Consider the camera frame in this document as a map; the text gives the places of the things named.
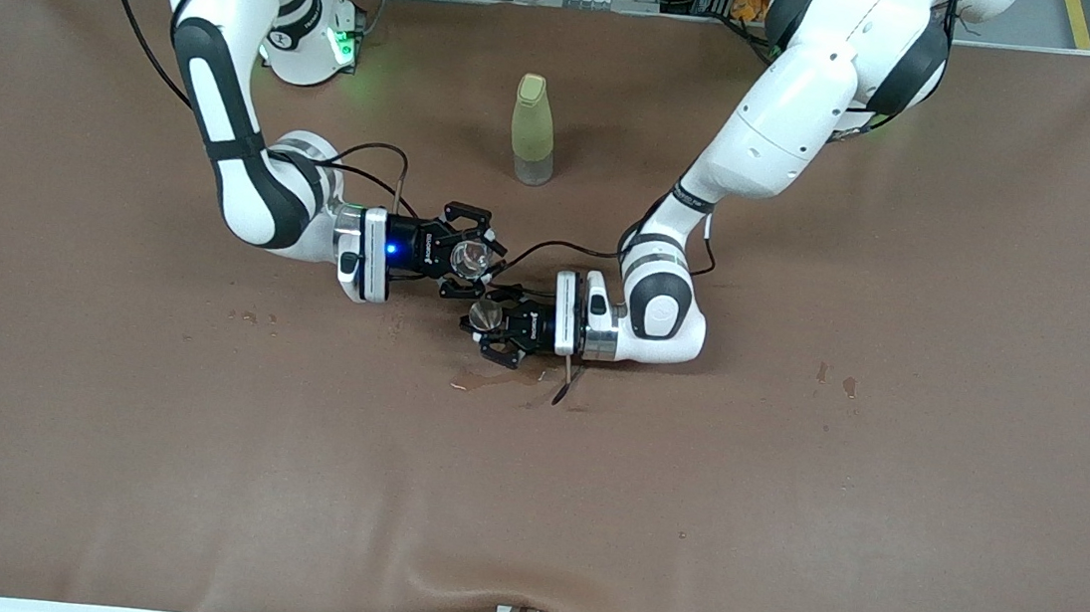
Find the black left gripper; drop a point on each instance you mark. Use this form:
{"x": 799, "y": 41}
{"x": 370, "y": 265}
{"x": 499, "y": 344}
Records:
{"x": 535, "y": 326}

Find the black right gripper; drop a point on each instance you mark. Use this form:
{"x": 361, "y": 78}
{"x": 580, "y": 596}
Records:
{"x": 407, "y": 251}

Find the clear glass measuring beaker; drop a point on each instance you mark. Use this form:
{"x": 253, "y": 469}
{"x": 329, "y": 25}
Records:
{"x": 471, "y": 259}

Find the clear wine glass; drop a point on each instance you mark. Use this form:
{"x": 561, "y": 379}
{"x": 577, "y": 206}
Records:
{"x": 484, "y": 315}

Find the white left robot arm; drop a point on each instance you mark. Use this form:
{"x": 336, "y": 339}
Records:
{"x": 783, "y": 119}

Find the brown liquid puddle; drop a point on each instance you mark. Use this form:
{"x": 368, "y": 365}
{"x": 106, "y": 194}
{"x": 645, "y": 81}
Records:
{"x": 498, "y": 379}

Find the green bottle with clear base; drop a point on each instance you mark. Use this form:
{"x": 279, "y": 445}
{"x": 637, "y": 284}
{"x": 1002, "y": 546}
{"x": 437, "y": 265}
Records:
{"x": 532, "y": 130}

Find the brown table mat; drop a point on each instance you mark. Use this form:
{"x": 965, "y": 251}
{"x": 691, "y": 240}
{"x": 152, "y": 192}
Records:
{"x": 585, "y": 510}

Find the small brown liquid drops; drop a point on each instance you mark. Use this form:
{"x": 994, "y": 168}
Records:
{"x": 849, "y": 385}
{"x": 249, "y": 318}

